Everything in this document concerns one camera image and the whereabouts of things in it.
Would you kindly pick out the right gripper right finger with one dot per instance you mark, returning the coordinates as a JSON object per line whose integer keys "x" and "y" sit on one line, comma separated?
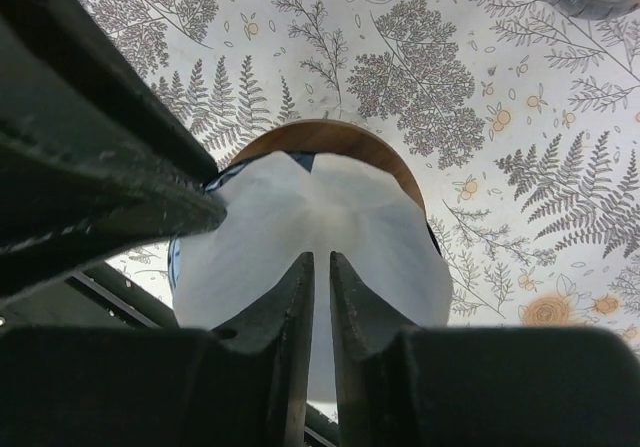
{"x": 399, "y": 384}

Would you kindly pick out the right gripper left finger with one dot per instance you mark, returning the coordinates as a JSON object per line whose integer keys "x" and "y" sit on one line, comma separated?
{"x": 150, "y": 392}

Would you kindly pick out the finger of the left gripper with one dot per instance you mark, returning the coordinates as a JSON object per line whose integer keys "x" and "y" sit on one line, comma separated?
{"x": 92, "y": 163}

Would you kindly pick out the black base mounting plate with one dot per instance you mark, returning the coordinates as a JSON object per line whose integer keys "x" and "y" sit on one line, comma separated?
{"x": 125, "y": 302}

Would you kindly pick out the floral patterned table mat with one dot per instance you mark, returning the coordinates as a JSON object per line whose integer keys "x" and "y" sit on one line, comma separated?
{"x": 520, "y": 124}

